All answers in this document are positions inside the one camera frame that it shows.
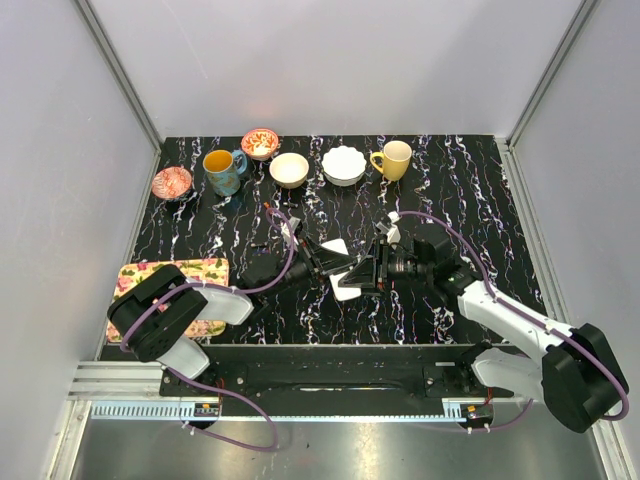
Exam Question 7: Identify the white scalloped bowl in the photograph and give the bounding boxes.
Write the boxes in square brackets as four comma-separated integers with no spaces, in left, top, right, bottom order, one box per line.
[321,146,367,187]

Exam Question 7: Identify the yellow mug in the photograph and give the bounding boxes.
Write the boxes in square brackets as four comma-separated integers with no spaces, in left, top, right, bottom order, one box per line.
[369,140,413,181]

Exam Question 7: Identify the white battery cover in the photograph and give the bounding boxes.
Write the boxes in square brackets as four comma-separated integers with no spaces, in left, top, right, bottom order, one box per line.
[321,239,349,255]

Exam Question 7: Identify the blue patterned mug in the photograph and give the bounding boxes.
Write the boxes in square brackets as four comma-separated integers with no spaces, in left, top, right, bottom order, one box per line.
[203,150,248,197]

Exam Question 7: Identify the aluminium table edge rail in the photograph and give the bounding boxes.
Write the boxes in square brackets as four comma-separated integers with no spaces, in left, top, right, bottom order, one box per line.
[67,359,612,401]

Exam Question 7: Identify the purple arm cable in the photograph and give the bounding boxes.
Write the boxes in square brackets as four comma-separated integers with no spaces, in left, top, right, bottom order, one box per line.
[119,208,297,451]
[397,210,631,434]

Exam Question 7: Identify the floral rectangular tray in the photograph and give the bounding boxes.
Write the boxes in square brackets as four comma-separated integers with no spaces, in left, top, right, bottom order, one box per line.
[113,258,229,340]

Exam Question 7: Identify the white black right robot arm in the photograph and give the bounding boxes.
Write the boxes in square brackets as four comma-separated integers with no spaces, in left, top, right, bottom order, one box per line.
[339,224,629,433]

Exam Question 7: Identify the cream round bowl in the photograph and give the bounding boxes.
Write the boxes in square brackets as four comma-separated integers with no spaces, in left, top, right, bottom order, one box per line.
[269,153,309,189]

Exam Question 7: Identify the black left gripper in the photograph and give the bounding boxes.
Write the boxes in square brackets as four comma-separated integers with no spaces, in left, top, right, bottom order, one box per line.
[263,236,358,299]

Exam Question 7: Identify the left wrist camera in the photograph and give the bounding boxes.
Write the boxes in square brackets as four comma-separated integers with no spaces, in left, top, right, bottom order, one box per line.
[281,216,301,244]

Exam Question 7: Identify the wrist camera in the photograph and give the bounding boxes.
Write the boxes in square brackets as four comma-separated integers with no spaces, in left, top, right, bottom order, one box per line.
[376,211,401,246]
[281,216,301,244]

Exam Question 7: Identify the red patterned small dish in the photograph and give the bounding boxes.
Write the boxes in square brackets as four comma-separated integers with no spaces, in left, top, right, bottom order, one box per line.
[151,166,193,201]

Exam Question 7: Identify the aluminium corner frame post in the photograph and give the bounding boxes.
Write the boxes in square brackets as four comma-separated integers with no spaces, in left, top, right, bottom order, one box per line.
[507,0,599,149]

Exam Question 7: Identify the orange floral bowl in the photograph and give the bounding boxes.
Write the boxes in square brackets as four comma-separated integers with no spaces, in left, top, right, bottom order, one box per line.
[241,128,279,161]

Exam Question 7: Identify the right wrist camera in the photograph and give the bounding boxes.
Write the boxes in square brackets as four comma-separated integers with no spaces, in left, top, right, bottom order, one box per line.
[376,211,401,246]

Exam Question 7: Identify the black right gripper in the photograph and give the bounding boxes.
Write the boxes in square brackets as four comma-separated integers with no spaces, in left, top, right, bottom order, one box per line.
[339,237,432,296]

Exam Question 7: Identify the left aluminium frame post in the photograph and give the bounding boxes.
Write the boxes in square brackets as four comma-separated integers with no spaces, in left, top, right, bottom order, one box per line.
[74,0,164,146]

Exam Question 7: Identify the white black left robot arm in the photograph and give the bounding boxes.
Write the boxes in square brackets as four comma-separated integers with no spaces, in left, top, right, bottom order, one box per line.
[107,237,357,396]

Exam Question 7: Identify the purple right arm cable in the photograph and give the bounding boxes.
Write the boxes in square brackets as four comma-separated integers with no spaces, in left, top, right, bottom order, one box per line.
[397,210,631,434]

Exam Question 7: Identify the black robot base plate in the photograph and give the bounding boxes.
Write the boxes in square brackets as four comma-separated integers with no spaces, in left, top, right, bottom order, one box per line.
[159,344,515,406]

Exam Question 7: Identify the white remote control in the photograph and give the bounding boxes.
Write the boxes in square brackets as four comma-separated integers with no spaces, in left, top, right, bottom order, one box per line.
[329,272,361,302]

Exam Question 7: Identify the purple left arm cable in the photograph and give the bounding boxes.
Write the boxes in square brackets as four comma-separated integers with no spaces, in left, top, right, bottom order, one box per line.
[119,208,297,451]

